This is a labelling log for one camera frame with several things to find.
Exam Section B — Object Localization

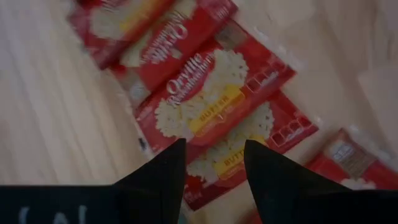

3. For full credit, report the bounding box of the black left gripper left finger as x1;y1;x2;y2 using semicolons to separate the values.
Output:
111;138;187;224

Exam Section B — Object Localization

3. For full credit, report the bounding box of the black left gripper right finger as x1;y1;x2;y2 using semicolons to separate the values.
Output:
244;139;351;224

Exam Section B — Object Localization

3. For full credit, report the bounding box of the red Orville butter popcorn bag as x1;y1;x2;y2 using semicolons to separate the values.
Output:
67;0;177;71
111;0;239;106
134;20;297;155
182;89;320;212
303;127;398;191

